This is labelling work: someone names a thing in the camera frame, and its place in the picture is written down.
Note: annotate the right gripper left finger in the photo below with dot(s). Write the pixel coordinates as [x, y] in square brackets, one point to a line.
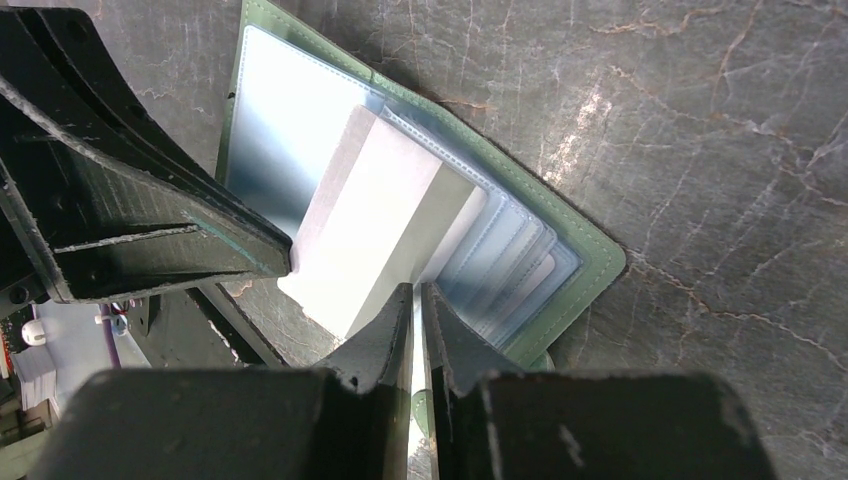
[363, 428]

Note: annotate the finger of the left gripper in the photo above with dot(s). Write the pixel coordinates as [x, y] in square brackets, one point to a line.
[95, 234]
[54, 64]

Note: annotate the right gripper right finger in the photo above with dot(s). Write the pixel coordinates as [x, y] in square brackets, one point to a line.
[459, 364]

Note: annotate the white credit card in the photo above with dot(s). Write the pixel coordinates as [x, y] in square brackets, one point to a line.
[387, 211]

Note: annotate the green card holder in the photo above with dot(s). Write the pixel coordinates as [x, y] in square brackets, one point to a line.
[528, 265]

